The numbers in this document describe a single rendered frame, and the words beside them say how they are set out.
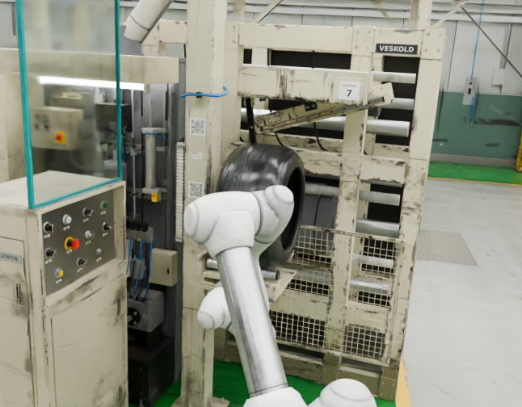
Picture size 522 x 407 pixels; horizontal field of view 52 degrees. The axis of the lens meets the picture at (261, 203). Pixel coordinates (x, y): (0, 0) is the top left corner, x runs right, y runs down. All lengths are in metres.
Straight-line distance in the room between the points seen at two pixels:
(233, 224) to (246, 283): 0.16
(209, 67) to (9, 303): 1.23
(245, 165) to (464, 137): 9.52
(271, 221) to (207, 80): 1.02
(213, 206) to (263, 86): 1.22
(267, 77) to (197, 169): 0.54
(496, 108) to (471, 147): 0.87
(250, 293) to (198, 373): 1.47
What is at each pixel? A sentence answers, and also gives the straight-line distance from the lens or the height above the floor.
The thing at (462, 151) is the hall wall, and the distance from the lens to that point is 11.58.
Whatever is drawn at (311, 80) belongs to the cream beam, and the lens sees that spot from 2.49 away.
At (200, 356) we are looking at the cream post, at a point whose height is 0.37.
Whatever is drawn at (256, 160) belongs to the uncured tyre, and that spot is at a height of 1.40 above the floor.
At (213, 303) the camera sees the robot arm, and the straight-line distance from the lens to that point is 1.95.
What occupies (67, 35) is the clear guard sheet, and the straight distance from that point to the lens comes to 2.11.
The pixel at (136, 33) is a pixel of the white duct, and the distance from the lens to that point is 2.88.
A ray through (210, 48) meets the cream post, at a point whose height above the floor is 1.85.
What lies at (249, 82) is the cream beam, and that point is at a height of 1.70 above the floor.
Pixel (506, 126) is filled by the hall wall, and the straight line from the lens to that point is 11.69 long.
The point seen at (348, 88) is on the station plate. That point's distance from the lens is 2.46.
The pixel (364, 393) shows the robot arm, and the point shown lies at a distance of 1.44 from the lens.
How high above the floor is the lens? 1.81
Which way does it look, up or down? 15 degrees down
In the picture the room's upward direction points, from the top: 3 degrees clockwise
